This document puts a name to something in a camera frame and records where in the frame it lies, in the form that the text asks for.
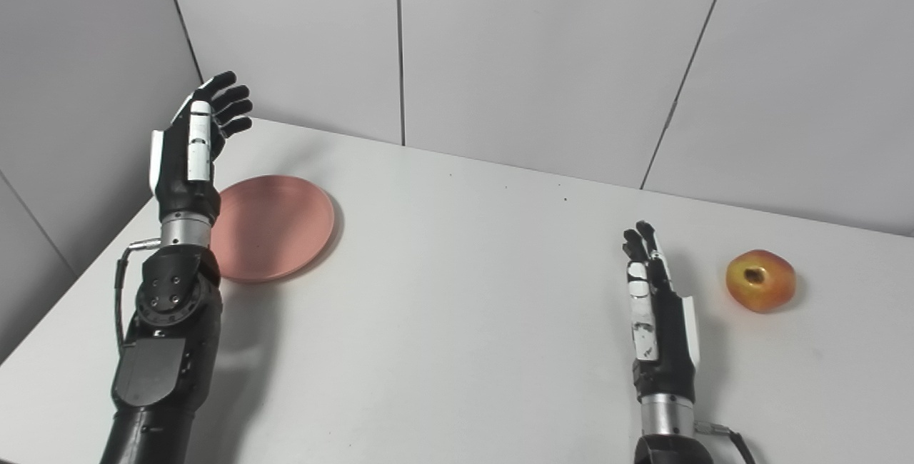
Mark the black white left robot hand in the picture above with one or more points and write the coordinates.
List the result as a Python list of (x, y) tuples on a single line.
[(175, 178)]

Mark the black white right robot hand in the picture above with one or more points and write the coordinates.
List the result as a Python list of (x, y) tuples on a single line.
[(671, 339)]

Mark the pink round plate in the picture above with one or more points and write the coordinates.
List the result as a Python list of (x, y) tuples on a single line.
[(278, 228)]

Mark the red yellow apple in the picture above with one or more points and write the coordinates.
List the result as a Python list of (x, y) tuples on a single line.
[(775, 285)]

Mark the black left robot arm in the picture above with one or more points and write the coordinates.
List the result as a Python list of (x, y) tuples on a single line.
[(164, 350)]

